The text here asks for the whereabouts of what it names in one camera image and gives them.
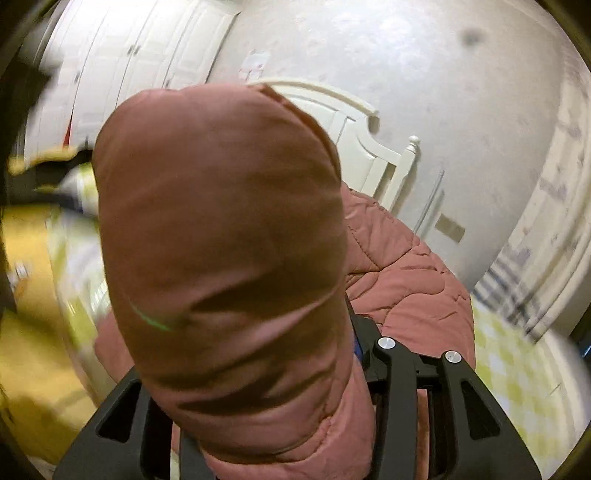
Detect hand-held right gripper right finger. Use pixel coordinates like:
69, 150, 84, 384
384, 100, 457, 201
346, 310, 542, 480

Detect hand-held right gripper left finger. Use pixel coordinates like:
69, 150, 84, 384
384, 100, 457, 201
54, 367, 218, 480

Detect red quilted blanket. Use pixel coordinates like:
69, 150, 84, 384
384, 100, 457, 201
91, 84, 476, 480

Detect green checked bed sheet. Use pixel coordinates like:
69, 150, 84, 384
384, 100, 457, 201
46, 164, 583, 478

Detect yellow floral bed sheet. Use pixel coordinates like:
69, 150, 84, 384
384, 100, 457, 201
0, 148, 112, 467

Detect dark window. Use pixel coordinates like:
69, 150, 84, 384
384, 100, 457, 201
570, 318, 591, 365

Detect white wooden bed headboard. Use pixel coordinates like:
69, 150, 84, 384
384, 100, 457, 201
249, 79, 422, 213

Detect printed cream curtain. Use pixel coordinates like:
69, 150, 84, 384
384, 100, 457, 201
471, 60, 591, 344

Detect white wardrobe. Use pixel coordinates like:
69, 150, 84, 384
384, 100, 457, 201
28, 0, 241, 153

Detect wall switch panel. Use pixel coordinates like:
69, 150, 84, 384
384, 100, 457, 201
435, 213, 466, 244

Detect thin wall pipe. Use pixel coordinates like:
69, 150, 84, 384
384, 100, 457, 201
413, 170, 445, 234

